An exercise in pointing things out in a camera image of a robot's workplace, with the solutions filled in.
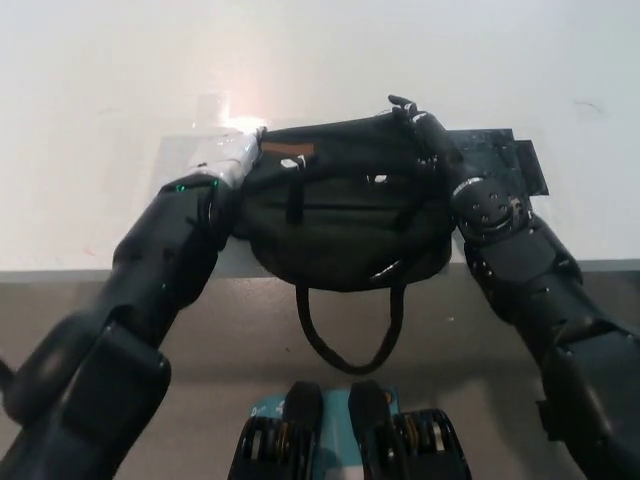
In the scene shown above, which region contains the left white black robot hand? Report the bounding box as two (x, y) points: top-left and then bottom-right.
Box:
(192, 126), (308, 191)

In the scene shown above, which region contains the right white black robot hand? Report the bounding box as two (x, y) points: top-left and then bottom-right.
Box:
(366, 93), (475, 195)

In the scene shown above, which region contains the dark green soft travel bag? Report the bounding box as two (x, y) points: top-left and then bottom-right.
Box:
(232, 112), (457, 376)

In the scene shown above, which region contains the black teal robot torso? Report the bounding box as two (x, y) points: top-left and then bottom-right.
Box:
(229, 379), (474, 480)

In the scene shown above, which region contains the black tape patch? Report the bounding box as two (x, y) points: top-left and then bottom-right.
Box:
(443, 127), (552, 199)

